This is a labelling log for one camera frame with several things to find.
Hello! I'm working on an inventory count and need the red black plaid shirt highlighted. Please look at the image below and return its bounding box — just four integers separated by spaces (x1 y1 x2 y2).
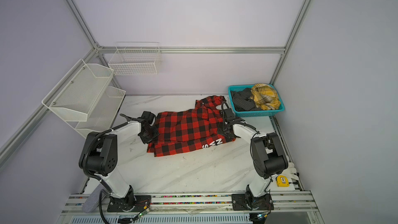
147 95 235 157

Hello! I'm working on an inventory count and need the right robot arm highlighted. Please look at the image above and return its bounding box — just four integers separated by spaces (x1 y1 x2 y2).
218 101 289 214

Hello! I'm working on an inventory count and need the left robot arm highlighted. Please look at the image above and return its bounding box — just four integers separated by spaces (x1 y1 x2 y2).
78 111 159 224

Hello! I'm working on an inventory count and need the dark grey shirt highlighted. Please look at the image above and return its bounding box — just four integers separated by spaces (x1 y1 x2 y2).
231 88 261 112

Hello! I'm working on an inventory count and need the teal plastic basket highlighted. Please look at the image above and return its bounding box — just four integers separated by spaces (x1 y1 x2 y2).
228 85 285 118

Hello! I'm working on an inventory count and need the yellow plaid shirt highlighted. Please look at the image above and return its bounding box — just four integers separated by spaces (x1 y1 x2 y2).
251 84 281 111

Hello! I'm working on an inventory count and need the yellow tape measure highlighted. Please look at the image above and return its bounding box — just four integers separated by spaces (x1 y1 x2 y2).
276 175 289 187

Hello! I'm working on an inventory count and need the white work glove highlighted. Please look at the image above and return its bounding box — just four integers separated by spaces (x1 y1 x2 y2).
282 162 300 181

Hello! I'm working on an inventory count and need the grey foam pad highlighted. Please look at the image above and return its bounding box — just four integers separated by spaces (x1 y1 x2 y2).
82 184 105 213

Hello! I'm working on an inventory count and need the white mesh wall shelf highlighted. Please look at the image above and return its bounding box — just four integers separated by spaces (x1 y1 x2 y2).
42 59 125 138

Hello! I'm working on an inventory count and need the white wire wall basket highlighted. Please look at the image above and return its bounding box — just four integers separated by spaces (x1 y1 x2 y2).
108 42 162 76

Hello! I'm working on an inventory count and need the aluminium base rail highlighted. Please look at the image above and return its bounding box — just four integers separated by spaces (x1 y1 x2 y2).
57 191 324 224

